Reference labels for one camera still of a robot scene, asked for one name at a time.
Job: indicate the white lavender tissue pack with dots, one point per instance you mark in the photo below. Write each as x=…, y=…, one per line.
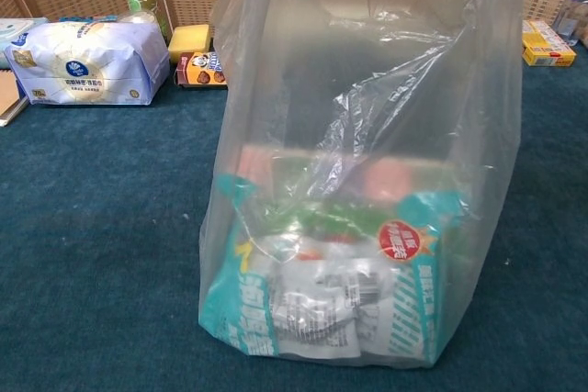
x=92, y=66

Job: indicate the blue cookie package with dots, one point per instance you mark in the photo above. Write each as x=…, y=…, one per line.
x=87, y=19

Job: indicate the clear plastic shopping bag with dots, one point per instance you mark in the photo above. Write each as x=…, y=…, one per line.
x=367, y=89

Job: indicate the brown chocolate cookie box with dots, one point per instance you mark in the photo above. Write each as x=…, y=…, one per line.
x=202, y=70

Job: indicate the teal snack package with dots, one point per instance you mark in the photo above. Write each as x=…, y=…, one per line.
x=413, y=309

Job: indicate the blue carpet table cover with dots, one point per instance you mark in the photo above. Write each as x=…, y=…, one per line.
x=92, y=227

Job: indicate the brown spiral notebook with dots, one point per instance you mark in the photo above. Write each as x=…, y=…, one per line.
x=9, y=98

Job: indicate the light blue wet wipes pack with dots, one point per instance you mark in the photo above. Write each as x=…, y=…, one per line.
x=18, y=31

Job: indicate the multicolour box in bag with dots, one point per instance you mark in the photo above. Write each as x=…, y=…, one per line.
x=390, y=176

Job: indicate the yellow sponge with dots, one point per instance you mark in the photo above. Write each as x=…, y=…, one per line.
x=188, y=43

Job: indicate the yellow box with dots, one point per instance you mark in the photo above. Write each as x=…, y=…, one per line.
x=549, y=50

